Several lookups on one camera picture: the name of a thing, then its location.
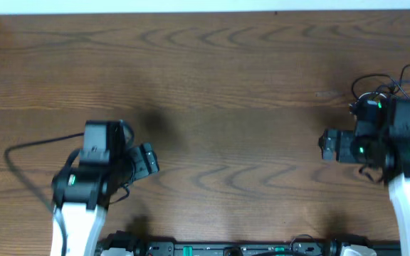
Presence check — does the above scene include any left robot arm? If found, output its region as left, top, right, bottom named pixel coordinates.
left=51, top=120, right=159, bottom=255

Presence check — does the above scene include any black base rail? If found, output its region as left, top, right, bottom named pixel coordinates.
left=94, top=231, right=401, bottom=256

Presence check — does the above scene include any left camera black cable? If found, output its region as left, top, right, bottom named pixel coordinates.
left=4, top=132, right=85, bottom=256

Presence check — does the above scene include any black usb cable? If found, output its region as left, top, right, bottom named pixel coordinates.
left=350, top=63, right=410, bottom=104

